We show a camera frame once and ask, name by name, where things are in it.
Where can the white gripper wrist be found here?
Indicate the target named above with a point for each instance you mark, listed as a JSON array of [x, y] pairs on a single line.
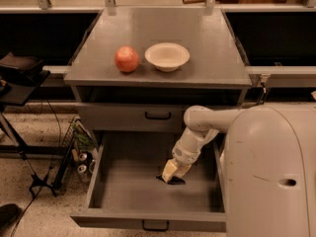
[[182, 155]]

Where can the blue rxbar blueberry packet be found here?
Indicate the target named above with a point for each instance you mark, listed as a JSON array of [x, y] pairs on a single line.
[[173, 181]]

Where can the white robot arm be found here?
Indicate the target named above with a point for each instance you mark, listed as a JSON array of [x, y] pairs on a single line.
[[267, 167]]

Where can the open grey middle drawer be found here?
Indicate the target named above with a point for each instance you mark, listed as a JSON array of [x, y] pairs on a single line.
[[125, 191]]

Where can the closed grey top drawer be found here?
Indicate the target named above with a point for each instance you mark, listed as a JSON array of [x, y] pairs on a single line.
[[132, 117]]

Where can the grey wooden drawer cabinet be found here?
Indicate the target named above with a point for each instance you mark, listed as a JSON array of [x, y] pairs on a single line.
[[214, 76]]

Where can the white paper bowl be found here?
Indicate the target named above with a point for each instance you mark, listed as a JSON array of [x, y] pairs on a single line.
[[167, 56]]

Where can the red apple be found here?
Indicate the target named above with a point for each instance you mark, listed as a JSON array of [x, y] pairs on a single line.
[[126, 59]]

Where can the black shoe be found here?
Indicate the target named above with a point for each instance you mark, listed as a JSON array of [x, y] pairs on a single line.
[[7, 213]]

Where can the black tripod stand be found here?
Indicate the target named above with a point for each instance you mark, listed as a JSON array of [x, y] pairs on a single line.
[[17, 96]]

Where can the black bag on stand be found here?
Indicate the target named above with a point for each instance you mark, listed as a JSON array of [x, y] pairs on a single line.
[[23, 70]]

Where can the wire basket with cans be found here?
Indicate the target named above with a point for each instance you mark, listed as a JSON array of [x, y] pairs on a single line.
[[79, 153]]

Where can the wooden hammer handle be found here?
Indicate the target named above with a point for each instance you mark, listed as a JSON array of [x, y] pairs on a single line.
[[196, 1]]

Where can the metal rail frame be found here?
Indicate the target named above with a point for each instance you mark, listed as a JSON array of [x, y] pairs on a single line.
[[158, 0]]

